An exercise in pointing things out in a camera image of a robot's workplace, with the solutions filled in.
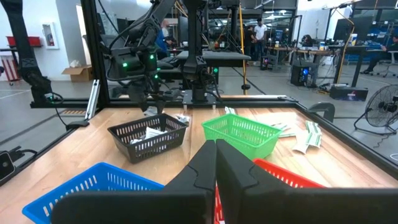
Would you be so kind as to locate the cardboard box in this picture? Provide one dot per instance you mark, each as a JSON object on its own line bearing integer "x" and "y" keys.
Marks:
{"x": 79, "y": 74}

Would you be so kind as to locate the blue plastic basket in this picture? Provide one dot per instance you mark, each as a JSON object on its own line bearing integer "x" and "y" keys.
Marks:
{"x": 93, "y": 177}

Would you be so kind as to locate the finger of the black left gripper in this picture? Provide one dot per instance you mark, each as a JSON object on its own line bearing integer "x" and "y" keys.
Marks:
{"x": 141, "y": 102}
{"x": 160, "y": 106}

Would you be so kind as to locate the grey table-level camera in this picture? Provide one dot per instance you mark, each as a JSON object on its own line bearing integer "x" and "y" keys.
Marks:
{"x": 6, "y": 166}

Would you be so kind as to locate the white wall cabinet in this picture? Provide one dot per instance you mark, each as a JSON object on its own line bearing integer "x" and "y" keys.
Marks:
{"x": 50, "y": 35}

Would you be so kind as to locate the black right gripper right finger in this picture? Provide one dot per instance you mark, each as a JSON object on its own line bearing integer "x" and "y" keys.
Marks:
{"x": 295, "y": 205}

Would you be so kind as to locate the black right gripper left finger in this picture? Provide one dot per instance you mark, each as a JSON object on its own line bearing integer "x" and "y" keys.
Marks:
{"x": 140, "y": 205}

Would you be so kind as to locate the black floor fan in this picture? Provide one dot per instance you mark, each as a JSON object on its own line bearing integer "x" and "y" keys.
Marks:
{"x": 382, "y": 109}

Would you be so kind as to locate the black computer tower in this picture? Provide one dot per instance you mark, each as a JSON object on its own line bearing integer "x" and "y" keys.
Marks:
{"x": 265, "y": 63}
{"x": 301, "y": 73}

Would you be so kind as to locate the black plastic basket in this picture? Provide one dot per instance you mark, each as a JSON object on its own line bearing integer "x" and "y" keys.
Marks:
{"x": 146, "y": 149}

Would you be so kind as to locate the black white square packet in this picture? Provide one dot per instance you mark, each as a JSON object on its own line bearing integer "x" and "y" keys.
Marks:
{"x": 154, "y": 132}
{"x": 151, "y": 111}
{"x": 183, "y": 119}
{"x": 137, "y": 140}

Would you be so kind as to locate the black desk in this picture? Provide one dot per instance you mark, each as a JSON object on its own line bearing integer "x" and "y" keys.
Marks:
{"x": 214, "y": 57}

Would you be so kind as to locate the red plastic basket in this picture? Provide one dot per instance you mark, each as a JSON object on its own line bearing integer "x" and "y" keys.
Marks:
{"x": 280, "y": 174}

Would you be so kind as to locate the large black screen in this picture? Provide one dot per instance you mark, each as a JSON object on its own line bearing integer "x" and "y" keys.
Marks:
{"x": 360, "y": 28}

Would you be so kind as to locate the green white long packet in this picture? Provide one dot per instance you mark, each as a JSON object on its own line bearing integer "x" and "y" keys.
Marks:
{"x": 281, "y": 126}
{"x": 287, "y": 135}
{"x": 312, "y": 127}
{"x": 314, "y": 140}
{"x": 230, "y": 110}

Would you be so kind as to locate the red storage bin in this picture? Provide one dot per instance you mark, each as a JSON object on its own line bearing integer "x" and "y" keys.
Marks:
{"x": 23, "y": 41}

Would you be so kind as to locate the long wooden table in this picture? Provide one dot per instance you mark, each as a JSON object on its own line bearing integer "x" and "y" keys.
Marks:
{"x": 311, "y": 49}

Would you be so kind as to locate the silver aluminium bar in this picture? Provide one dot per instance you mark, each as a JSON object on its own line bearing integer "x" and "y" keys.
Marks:
{"x": 93, "y": 99}

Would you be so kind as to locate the black floor box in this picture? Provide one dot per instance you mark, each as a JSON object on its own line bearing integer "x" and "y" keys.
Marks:
{"x": 348, "y": 93}

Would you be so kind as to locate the black frame clamp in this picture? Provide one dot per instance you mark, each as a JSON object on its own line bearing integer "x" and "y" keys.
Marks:
{"x": 323, "y": 109}

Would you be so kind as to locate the green plastic basket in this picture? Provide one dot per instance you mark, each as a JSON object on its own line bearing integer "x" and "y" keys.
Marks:
{"x": 242, "y": 140}

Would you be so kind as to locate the black aluminium rig frame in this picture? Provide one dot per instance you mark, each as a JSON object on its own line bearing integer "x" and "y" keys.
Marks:
{"x": 97, "y": 62}

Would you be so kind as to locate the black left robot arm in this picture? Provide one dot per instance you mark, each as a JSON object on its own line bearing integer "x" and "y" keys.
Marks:
{"x": 194, "y": 62}

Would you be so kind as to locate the person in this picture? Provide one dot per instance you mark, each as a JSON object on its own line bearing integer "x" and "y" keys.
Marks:
{"x": 308, "y": 40}
{"x": 390, "y": 51}
{"x": 249, "y": 40}
{"x": 260, "y": 34}
{"x": 161, "y": 40}

